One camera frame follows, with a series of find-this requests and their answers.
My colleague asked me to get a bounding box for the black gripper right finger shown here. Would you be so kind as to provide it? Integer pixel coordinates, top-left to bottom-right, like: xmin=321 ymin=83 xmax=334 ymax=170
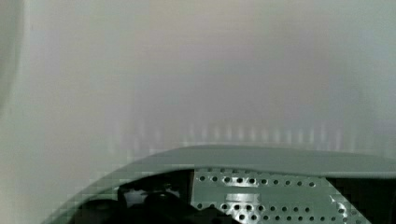
xmin=326 ymin=177 xmax=396 ymax=224

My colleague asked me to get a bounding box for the green plastic strainer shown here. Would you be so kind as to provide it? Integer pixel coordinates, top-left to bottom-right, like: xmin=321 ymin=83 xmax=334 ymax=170
xmin=42 ymin=146 xmax=395 ymax=224

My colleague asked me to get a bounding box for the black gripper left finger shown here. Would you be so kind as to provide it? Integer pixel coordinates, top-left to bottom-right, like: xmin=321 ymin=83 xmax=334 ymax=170
xmin=73 ymin=170 xmax=240 ymax=224

